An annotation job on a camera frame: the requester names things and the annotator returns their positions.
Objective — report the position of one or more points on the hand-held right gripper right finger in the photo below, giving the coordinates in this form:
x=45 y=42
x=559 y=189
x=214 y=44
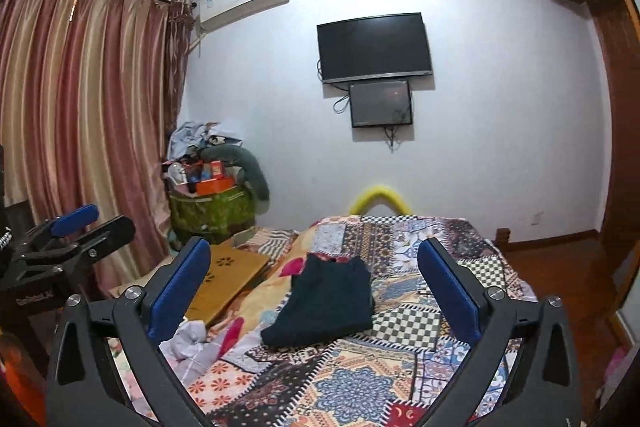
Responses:
x=450 y=297

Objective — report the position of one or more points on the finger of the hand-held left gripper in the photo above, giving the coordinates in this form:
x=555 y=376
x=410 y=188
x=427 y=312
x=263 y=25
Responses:
x=112 y=232
x=75 y=219

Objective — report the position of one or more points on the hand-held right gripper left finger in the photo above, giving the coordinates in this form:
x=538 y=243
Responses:
x=180 y=292

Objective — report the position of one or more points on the dark teal pants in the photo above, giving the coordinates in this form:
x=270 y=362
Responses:
x=325 y=302

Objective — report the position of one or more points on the white crumpled cloth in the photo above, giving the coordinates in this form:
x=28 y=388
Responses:
x=182 y=347

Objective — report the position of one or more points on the dark wooden furniture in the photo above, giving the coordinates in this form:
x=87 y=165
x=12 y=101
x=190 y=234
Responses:
x=17 y=212

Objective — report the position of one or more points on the wooden lap desk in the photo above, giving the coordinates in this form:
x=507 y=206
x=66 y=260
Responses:
x=235 y=272

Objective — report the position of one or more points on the green floral storage bag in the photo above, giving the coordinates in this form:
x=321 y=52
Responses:
x=210 y=212

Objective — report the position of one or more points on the orange object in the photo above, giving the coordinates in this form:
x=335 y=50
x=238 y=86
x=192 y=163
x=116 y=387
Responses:
x=20 y=382

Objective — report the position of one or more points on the flat orange box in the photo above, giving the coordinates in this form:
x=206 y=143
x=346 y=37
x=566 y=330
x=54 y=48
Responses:
x=215 y=187

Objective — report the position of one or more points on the striped pink curtain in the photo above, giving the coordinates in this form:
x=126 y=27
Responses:
x=90 y=107

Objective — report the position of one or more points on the red garment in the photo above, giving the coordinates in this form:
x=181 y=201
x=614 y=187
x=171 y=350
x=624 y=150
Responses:
x=292 y=267

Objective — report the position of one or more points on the pile of light clothes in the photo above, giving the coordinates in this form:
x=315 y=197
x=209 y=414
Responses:
x=187 y=137

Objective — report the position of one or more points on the small red box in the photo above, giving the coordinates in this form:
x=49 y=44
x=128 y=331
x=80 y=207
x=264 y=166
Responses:
x=216 y=169

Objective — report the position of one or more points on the patchwork quilt bed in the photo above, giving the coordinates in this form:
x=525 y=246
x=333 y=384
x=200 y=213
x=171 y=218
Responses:
x=360 y=382

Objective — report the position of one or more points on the yellow foam tube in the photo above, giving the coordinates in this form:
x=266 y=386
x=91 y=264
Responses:
x=380 y=192

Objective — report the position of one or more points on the grey neck pillow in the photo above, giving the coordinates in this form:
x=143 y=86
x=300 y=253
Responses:
x=257 y=182

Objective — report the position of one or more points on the small black monitor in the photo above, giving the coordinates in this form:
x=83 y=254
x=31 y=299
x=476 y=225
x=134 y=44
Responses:
x=380 y=104

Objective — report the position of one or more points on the wooden wardrobe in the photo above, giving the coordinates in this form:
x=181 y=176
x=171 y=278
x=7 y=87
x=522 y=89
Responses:
x=620 y=107

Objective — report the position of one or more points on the large black television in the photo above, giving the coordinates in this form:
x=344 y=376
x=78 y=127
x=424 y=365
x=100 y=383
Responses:
x=372 y=47

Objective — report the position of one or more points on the white air conditioner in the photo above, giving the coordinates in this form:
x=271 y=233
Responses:
x=240 y=2

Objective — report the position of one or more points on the wooden bed post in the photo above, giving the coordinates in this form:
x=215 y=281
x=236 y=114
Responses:
x=502 y=239

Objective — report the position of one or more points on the white wall socket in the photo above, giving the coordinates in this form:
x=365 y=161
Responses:
x=536 y=219

